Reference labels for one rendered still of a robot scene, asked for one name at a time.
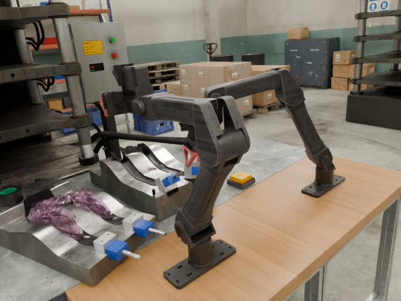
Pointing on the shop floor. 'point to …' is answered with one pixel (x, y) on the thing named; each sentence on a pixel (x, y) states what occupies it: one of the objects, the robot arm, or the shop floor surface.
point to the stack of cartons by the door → (348, 71)
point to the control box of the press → (99, 67)
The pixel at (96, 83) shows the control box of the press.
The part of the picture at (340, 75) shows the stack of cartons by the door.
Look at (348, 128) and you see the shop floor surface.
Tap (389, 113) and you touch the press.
